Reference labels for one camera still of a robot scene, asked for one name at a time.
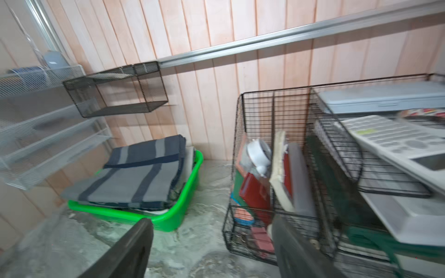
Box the white wire wall shelf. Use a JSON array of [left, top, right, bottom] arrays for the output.
[[1, 65, 112, 190]]

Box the grey navy striped scarf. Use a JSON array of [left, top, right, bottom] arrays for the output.
[[61, 135, 195, 211]]

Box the black mesh wall basket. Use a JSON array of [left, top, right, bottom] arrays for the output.
[[63, 61, 168, 118]]

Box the white calculator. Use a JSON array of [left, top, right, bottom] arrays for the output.
[[334, 115, 445, 194]]

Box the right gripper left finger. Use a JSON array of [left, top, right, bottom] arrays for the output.
[[80, 218, 154, 278]]

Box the red box in organizer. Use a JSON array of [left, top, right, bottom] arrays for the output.
[[239, 173, 272, 225]]

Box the white tape roll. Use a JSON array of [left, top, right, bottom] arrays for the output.
[[247, 139, 272, 177]]

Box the white notebook under calculator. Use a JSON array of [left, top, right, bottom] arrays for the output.
[[361, 192, 445, 247]]

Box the aluminium wall rail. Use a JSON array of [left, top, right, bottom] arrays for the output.
[[157, 1, 445, 68]]

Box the green plastic basket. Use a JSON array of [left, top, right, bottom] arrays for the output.
[[68, 150, 204, 232]]

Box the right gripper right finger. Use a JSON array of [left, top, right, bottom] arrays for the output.
[[272, 215, 344, 278]]

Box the white pencil case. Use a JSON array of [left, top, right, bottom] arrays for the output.
[[318, 81, 445, 114]]

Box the black wire desk organizer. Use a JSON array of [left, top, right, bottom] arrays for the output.
[[222, 74, 445, 278]]

